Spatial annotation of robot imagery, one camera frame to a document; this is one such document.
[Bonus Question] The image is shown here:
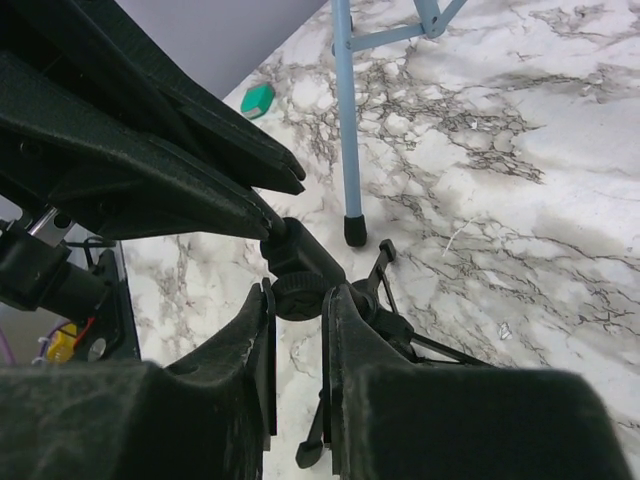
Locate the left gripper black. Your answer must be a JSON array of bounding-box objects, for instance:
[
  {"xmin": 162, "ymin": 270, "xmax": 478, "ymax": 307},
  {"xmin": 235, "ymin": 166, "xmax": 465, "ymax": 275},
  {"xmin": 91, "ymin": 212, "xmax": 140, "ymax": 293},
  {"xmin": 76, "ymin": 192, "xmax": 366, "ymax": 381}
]
[{"xmin": 1, "ymin": 52, "xmax": 280, "ymax": 361}]

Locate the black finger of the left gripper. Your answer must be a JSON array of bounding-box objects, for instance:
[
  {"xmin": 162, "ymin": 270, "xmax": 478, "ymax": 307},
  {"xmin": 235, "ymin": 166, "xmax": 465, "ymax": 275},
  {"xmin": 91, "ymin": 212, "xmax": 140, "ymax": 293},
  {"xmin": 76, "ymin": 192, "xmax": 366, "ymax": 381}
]
[{"xmin": 29, "ymin": 1, "xmax": 306, "ymax": 195}]

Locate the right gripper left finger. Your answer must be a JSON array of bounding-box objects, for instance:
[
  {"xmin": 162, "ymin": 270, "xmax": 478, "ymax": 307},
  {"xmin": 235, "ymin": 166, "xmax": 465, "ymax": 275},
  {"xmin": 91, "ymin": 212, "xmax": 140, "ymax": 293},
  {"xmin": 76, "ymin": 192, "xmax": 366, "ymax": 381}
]
[{"xmin": 1, "ymin": 282, "xmax": 275, "ymax": 479}]

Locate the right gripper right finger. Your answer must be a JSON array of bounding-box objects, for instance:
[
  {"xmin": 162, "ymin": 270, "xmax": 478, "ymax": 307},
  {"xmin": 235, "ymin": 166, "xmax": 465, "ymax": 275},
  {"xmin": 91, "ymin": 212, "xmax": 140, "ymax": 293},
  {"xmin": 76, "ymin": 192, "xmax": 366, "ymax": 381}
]
[{"xmin": 322, "ymin": 286, "xmax": 632, "ymax": 479}]

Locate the black studio microphone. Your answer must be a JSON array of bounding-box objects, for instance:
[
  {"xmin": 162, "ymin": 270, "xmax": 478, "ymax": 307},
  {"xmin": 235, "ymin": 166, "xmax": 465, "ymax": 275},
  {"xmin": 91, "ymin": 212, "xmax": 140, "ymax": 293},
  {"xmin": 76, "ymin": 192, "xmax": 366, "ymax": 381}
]
[{"xmin": 260, "ymin": 218, "xmax": 487, "ymax": 479}]

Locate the green eraser block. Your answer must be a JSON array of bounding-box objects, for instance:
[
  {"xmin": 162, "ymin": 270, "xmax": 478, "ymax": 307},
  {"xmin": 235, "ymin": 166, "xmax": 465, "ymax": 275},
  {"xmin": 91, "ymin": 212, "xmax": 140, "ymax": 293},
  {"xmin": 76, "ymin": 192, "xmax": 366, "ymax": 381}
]
[{"xmin": 240, "ymin": 84, "xmax": 275, "ymax": 119}]

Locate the light blue music stand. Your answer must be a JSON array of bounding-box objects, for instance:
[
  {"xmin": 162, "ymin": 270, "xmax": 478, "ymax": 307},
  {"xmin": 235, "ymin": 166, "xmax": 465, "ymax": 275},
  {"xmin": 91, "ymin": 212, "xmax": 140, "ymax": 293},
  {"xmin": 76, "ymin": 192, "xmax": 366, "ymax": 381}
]
[{"xmin": 329, "ymin": 0, "xmax": 471, "ymax": 248}]

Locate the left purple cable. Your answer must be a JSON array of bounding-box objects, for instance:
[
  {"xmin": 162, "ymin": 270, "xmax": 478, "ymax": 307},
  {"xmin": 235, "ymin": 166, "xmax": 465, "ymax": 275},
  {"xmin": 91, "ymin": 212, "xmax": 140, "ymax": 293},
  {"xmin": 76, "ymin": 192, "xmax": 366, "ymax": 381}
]
[{"xmin": 0, "ymin": 319, "xmax": 71, "ymax": 366}]

